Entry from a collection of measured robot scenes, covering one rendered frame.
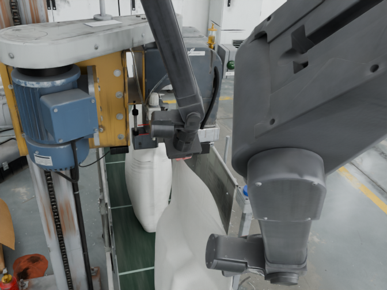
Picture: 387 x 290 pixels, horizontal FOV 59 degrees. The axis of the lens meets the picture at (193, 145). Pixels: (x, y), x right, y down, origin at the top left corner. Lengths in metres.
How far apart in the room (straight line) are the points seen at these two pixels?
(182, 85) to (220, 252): 0.39
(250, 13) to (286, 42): 4.74
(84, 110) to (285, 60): 0.64
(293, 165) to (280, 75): 0.04
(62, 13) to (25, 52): 2.98
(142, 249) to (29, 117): 0.96
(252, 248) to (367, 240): 2.02
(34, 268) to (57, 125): 1.46
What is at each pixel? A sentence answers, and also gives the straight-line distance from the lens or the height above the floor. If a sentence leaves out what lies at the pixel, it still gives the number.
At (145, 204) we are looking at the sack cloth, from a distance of 1.63.
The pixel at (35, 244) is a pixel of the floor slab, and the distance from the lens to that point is 2.31.
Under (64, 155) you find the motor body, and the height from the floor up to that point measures 1.14.
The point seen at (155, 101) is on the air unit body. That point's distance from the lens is 1.00.
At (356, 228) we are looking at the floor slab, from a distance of 2.62.
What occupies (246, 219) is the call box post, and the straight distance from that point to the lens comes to 1.33.
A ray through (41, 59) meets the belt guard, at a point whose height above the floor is 1.38.
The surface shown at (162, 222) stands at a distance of 1.15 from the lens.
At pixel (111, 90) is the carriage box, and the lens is 1.04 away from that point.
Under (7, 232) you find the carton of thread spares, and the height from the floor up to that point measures 0.17.
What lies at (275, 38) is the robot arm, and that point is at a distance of 0.19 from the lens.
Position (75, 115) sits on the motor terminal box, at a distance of 0.78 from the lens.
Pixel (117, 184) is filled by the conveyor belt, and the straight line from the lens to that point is 2.01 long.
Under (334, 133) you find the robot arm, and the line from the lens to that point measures 0.17.
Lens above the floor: 1.61
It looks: 31 degrees down
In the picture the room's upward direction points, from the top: 4 degrees clockwise
